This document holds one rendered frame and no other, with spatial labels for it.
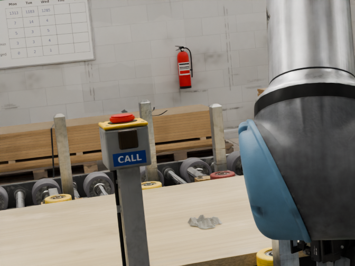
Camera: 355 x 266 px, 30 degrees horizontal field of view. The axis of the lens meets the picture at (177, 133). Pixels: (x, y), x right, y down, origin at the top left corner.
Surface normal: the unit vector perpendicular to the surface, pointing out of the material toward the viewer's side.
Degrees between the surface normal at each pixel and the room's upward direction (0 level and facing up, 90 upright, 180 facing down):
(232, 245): 0
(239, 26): 90
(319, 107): 62
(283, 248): 90
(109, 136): 90
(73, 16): 90
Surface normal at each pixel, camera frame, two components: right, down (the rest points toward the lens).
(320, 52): -0.02, -0.33
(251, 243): -0.09, -0.99
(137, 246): 0.24, 0.11
